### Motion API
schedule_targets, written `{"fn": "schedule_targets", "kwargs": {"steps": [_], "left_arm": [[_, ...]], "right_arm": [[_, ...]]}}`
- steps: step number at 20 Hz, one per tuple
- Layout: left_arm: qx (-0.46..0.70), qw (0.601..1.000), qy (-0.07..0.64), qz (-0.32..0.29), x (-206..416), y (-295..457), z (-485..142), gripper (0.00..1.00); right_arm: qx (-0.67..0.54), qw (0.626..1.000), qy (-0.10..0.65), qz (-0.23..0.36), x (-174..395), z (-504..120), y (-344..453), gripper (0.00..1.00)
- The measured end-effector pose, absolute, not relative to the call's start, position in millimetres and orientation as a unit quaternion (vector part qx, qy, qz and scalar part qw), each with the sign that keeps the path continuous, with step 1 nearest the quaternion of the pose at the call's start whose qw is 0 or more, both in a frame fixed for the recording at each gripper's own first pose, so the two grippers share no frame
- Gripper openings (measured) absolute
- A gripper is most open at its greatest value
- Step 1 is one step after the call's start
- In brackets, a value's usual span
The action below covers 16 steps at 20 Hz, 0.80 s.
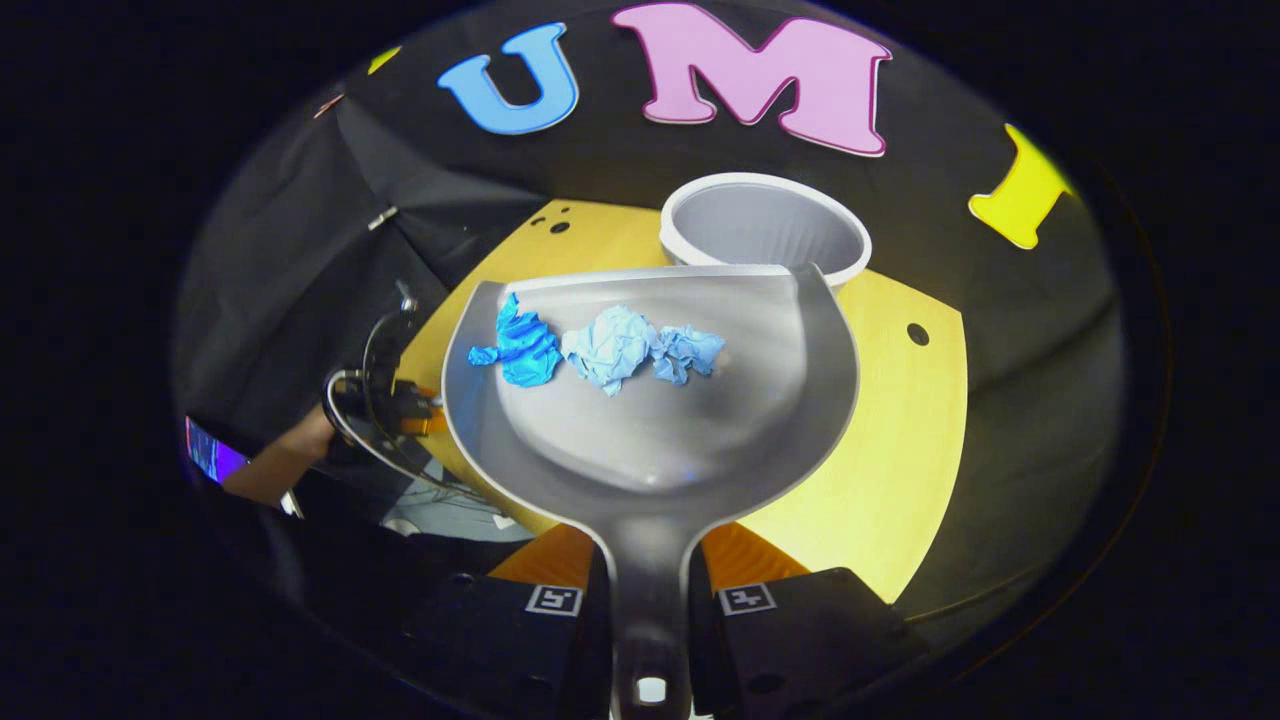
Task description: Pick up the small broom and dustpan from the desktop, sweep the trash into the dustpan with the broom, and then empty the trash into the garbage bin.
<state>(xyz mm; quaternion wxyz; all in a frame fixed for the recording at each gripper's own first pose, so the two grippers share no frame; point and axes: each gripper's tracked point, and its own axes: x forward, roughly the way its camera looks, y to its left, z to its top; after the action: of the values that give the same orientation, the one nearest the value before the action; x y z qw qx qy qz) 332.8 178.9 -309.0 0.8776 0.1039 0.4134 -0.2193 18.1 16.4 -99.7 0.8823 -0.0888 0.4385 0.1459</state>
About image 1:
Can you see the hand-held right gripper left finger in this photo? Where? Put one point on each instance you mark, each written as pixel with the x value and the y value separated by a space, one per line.
pixel 480 650

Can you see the white cloth clip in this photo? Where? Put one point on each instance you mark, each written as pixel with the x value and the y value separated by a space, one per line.
pixel 382 217

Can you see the pink cloth clip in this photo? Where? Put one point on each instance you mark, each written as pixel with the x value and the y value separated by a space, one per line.
pixel 328 105

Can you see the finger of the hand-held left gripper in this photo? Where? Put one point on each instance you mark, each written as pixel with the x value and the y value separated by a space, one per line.
pixel 420 410

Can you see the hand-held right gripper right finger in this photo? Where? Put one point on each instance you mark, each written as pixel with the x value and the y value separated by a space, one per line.
pixel 810 640

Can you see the small light blue paper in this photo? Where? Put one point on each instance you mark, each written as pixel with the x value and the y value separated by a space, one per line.
pixel 685 350

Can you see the purple lit screen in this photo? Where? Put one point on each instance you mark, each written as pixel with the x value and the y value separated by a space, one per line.
pixel 212 452

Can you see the wooden desktop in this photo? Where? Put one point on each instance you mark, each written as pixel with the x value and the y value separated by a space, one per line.
pixel 900 430

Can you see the pale blue paper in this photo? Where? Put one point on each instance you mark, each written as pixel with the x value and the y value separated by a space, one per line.
pixel 610 345

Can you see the grey dustpan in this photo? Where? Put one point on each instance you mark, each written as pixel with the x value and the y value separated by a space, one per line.
pixel 650 430

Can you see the white ribbed garbage bin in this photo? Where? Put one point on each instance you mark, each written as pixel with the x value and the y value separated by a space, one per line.
pixel 770 225

